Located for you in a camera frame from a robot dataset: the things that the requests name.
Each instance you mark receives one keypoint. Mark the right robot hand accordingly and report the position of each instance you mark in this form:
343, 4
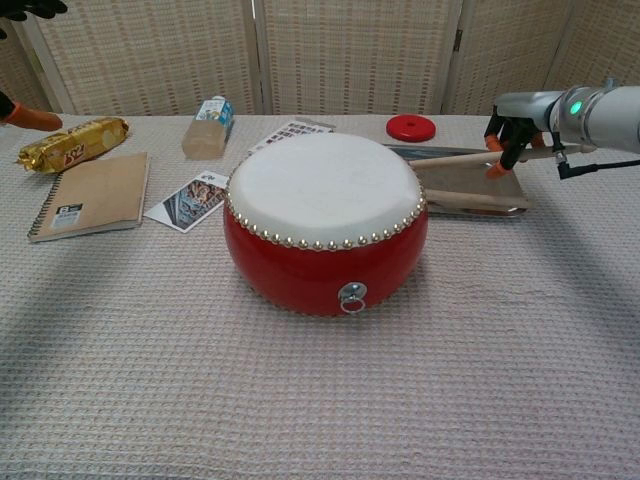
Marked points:
525, 107

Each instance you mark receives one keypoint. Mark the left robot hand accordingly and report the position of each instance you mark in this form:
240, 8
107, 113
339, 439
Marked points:
35, 119

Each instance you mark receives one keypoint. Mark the wooden drumstick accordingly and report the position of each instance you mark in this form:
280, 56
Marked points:
475, 198
450, 161

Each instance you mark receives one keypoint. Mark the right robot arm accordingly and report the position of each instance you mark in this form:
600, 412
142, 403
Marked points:
610, 117

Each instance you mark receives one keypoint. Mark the rectangular metal tray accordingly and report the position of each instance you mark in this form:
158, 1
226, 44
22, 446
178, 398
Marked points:
465, 180

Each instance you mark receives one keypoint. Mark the red drum with white skin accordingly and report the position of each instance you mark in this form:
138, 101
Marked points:
320, 200

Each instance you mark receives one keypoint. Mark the gold snack packet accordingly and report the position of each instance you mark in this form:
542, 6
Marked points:
75, 145

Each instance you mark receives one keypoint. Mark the brown spiral notebook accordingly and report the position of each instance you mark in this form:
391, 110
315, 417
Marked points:
100, 195

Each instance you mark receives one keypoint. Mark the red plastic disc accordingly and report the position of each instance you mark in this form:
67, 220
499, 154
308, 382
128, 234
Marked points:
410, 130

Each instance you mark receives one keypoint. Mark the woven folding screen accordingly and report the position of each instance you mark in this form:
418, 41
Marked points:
150, 55

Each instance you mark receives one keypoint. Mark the clear drink bottle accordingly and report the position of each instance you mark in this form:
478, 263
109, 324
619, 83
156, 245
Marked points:
207, 135

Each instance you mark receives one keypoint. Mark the white photo card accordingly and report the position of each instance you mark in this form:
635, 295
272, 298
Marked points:
190, 202

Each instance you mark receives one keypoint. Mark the beige woven tablecloth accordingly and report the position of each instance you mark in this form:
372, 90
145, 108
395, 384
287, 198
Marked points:
320, 390

